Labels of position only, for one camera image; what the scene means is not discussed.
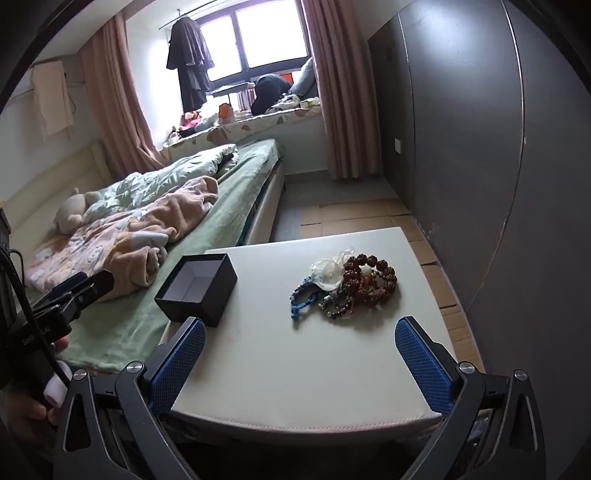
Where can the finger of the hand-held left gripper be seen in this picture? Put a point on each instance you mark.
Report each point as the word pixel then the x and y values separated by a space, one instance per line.
pixel 94 288
pixel 64 284

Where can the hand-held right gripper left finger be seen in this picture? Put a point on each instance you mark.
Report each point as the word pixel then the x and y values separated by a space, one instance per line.
pixel 178 364

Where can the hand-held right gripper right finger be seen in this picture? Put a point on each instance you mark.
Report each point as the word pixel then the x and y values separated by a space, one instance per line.
pixel 422 369

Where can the black jewelry box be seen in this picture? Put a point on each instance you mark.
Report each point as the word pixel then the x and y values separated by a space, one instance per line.
pixel 217 295

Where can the clear plastic bag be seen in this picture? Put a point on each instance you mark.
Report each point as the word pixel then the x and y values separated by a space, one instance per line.
pixel 328 274

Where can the person's left hand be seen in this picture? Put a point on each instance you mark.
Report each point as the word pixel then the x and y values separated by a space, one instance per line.
pixel 23 415

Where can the beige plush toy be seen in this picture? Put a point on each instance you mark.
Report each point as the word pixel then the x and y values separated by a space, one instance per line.
pixel 69 214

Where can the pink fleece blanket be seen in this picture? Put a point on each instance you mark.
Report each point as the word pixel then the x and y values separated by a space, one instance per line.
pixel 138 230

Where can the cream padded headboard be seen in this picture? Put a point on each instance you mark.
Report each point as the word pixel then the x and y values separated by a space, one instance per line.
pixel 46 175

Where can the green floral duvet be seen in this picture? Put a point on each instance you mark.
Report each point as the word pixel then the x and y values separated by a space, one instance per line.
pixel 152 184

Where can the bed with green sheet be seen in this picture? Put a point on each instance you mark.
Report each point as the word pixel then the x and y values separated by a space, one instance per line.
pixel 217 217

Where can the cardboard floor sheets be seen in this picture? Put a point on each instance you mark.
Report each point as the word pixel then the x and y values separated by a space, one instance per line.
pixel 360 212

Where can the pink curtain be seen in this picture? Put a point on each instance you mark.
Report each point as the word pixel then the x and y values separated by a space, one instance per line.
pixel 115 115
pixel 346 92

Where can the beige hanging towel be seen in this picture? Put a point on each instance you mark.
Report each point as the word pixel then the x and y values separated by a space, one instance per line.
pixel 51 97

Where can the pink plush toy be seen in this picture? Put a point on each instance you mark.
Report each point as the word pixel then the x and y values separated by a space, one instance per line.
pixel 190 121

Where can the orange box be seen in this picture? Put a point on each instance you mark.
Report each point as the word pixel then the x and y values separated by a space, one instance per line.
pixel 226 112

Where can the patterned window seat cushion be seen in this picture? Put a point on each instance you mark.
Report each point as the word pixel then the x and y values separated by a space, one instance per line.
pixel 258 124

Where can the small grey lap table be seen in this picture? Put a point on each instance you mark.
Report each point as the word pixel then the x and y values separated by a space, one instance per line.
pixel 231 87

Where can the hanging dark clothes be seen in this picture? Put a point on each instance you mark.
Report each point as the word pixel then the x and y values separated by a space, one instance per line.
pixel 189 55

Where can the black bag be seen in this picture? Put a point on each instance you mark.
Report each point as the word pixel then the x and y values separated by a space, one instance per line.
pixel 270 92

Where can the grey pillow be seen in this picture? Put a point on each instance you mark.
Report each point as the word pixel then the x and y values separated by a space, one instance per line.
pixel 304 78

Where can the window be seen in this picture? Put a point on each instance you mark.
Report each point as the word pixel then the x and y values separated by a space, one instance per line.
pixel 268 37

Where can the white wall socket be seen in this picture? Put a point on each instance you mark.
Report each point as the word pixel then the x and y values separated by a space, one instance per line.
pixel 398 146

